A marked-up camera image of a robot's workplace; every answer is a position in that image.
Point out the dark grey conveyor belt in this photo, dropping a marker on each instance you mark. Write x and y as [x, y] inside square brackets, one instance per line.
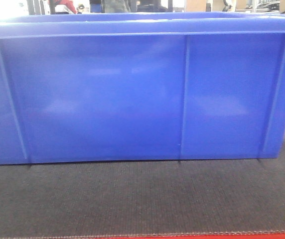
[143, 199]

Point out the large blue plastic bin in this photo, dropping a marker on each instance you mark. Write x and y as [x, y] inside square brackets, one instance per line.
[141, 86]

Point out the person in red jacket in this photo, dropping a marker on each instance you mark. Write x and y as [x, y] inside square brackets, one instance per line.
[62, 6]

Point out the person in green jacket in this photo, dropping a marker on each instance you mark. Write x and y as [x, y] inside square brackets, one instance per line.
[115, 6]

